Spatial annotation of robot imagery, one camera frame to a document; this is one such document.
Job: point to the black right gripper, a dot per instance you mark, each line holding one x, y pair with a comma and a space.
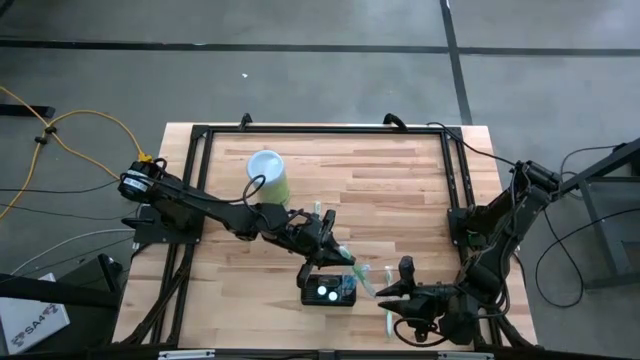
445, 305

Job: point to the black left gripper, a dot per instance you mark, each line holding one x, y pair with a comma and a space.
305, 232

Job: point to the green white toothbrush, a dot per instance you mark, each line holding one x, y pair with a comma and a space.
389, 274
365, 285
316, 207

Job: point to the blue mouthwash bottle white cap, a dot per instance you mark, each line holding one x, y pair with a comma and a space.
333, 296
321, 290

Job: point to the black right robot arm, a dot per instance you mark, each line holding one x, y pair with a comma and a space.
500, 225

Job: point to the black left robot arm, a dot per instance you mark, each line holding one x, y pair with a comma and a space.
200, 202

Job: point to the green wipes canister white lid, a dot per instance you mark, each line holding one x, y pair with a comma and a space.
265, 167

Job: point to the black case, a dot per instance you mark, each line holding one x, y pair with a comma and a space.
95, 275

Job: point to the white printed box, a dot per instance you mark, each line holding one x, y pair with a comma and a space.
30, 325

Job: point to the black flat bar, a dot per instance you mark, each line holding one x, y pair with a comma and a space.
25, 111

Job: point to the silver metal bracket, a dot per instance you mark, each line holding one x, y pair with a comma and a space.
467, 355
187, 354

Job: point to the black metal table frame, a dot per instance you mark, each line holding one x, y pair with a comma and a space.
325, 130

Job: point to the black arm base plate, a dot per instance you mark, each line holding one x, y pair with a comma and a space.
150, 232

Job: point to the black side table frame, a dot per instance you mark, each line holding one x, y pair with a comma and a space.
605, 160

